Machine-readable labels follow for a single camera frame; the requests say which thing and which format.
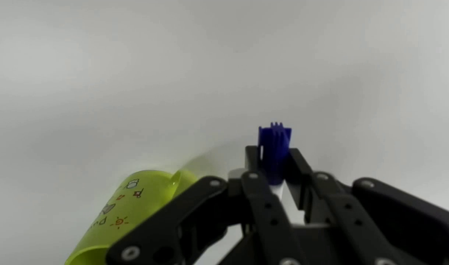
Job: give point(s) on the blue capped white marker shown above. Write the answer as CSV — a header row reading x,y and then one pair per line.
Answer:
x,y
276,152

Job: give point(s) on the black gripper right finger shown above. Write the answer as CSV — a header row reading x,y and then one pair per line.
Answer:
x,y
395,221

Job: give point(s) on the yellow-green ceramic mug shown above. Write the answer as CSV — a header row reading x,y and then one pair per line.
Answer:
x,y
125,215

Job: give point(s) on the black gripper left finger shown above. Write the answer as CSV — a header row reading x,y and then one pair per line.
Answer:
x,y
195,211

